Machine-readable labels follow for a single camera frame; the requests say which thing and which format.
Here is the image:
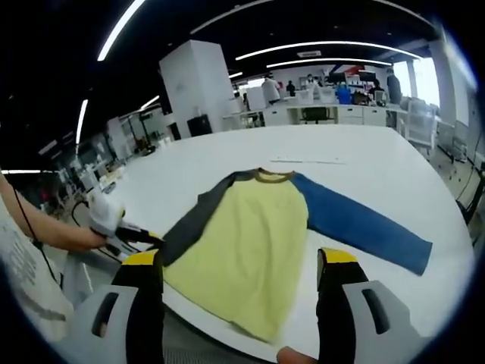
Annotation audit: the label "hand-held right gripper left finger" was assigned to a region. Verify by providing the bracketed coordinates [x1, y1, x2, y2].
[64, 249, 166, 364]

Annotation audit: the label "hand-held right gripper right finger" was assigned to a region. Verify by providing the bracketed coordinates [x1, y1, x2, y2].
[316, 246, 425, 364]

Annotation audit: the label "yellow garment blue grey sleeves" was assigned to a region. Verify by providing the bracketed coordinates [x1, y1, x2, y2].
[161, 168, 433, 344]

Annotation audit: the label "person's left hand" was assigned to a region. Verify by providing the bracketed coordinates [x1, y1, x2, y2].
[71, 226, 111, 251]

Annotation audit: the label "grey mesh chair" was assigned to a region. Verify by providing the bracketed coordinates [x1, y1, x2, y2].
[62, 249, 321, 364]

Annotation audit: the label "small ceiling light strip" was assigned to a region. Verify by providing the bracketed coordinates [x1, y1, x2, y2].
[75, 99, 89, 144]

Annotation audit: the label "person's white shirt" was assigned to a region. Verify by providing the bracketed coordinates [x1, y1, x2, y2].
[0, 196, 75, 342]

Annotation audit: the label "black cabinet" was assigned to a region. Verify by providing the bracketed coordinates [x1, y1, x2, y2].
[187, 115, 213, 137]

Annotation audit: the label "white square pillar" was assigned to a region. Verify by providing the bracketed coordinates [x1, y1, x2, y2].
[158, 39, 234, 140]

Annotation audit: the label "black office chair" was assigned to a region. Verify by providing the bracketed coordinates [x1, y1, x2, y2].
[301, 107, 329, 125]

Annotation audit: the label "row of white desks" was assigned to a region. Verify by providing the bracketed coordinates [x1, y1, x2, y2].
[223, 102, 402, 128]

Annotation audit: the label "white office chair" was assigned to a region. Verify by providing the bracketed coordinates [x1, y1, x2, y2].
[405, 98, 437, 149]

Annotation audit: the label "straight ceiling light strip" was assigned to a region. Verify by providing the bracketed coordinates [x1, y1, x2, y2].
[97, 0, 147, 61]

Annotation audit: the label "short curved ceiling light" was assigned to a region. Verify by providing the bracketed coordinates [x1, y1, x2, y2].
[267, 58, 412, 69]

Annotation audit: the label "long curved ceiling light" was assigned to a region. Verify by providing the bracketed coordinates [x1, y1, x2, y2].
[235, 40, 421, 61]

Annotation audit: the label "black cable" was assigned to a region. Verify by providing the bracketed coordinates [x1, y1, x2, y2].
[11, 185, 64, 285]

